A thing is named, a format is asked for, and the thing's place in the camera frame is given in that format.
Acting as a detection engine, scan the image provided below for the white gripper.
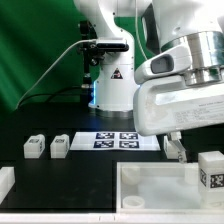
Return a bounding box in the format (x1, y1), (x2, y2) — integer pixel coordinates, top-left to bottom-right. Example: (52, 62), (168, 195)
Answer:
(133, 75), (224, 163)

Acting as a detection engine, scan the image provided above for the white square tabletop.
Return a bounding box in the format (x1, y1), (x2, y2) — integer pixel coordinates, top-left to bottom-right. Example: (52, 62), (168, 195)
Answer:
(116, 162), (224, 215)

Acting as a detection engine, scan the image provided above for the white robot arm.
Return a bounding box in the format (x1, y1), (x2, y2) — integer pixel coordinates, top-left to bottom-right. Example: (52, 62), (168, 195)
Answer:
(73, 0), (224, 162)

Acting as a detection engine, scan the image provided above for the white left obstacle block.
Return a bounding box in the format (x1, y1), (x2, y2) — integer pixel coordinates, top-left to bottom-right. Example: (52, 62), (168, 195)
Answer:
(0, 167), (15, 204)

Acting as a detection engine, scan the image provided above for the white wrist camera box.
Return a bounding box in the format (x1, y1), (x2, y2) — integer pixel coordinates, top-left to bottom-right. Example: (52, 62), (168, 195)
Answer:
(134, 44), (192, 84)

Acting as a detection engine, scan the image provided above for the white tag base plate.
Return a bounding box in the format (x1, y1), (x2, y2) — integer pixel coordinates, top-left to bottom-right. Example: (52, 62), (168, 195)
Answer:
(70, 131), (160, 151)

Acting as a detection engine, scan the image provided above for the black camera on stand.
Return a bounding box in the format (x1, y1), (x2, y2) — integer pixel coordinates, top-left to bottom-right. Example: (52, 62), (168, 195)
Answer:
(79, 21), (133, 104)

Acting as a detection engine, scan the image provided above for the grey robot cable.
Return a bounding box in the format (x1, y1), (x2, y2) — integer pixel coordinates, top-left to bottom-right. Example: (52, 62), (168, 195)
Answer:
(134, 0), (150, 63)

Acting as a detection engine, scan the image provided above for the black cable on table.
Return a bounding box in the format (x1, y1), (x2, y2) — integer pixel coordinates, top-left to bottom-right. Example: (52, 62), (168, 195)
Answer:
(18, 86), (88, 108)

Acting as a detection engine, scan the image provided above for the grey camera cable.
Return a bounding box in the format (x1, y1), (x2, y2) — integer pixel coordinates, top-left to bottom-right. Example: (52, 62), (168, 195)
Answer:
(15, 39), (98, 110)

